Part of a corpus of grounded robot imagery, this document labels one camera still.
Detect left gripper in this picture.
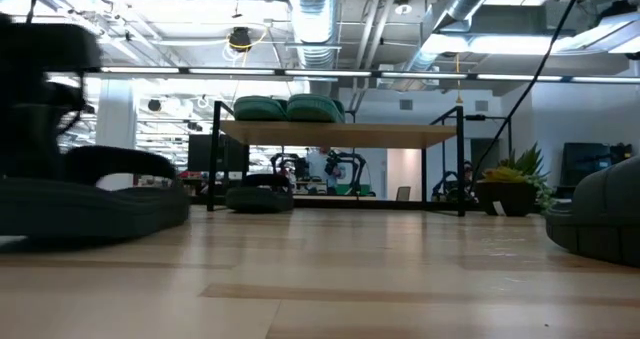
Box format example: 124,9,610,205
0,13,104,180

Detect black rubber slide sandal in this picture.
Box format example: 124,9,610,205
544,156,640,269
0,146,191,245
224,173,295,214

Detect teal rubber slide sandal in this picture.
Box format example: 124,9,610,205
284,93,347,124
232,95,289,123

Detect wooden shelf black metal legs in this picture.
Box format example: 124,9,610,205
207,101,467,218

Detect white building column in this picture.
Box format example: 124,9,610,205
97,78,137,190

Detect black background monitor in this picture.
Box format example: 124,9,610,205
187,133,251,174

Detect LED light bar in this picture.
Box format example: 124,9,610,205
84,66,640,84

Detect person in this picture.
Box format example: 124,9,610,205
305,147,341,196

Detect potted succulent plant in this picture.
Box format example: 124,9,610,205
473,142,555,218

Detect hanging yellow cord reel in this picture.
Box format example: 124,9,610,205
227,26,255,54

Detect black aluminium table frame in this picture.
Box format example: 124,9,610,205
189,193,481,211

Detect long black supply cable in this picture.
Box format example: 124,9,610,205
469,0,587,183

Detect black wall television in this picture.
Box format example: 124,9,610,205
559,142,634,188

